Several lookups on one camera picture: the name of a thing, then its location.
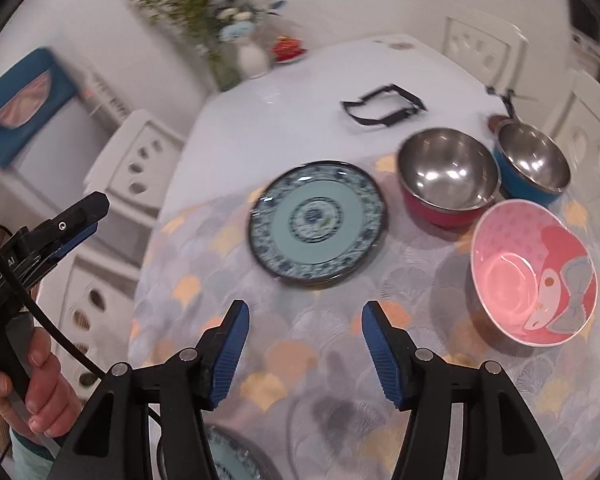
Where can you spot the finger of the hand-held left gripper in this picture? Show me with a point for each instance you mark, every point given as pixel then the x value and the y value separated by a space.
pixel 75 237

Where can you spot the clear glass vase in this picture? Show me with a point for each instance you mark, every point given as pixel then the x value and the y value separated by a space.
pixel 226 72

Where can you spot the blue pink cover cloth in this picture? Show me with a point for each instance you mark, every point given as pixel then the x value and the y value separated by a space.
pixel 15 105

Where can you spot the white dining chair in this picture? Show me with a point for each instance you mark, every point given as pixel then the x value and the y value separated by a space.
pixel 135 150
pixel 480 45
pixel 590 125
pixel 85 280

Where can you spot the red ornament on dish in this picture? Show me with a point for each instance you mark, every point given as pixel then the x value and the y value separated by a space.
pixel 287 49

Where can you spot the blue steel bowl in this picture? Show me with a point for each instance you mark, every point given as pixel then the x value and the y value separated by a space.
pixel 530 155

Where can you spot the blue white flower bouquet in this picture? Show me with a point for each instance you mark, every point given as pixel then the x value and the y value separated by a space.
pixel 235 15

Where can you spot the flower vase bouquet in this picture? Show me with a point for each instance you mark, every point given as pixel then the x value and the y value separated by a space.
pixel 187 0

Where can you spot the fan patterned table mat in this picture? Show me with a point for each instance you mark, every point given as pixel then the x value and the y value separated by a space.
pixel 305 320

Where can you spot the red steel bowl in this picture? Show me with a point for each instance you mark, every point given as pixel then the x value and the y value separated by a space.
pixel 445 170

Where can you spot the white refrigerator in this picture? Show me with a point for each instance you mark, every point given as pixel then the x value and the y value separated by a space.
pixel 45 180

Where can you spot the white ceramic vase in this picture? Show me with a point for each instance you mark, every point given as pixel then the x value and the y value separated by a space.
pixel 252 60

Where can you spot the blue patterned ceramic plate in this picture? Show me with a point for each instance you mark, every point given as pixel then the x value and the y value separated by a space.
pixel 315 220
pixel 235 460

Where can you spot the person's left hand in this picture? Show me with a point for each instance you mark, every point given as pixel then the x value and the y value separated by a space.
pixel 45 385

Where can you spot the white paper notes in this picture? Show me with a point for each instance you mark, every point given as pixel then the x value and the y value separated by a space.
pixel 102 95

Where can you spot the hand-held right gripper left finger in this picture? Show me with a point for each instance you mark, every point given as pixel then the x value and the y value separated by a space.
pixel 230 355

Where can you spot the pink cartoon bowl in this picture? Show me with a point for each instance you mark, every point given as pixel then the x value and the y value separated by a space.
pixel 515 270

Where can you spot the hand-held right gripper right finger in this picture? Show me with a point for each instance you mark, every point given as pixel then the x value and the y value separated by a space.
pixel 380 355

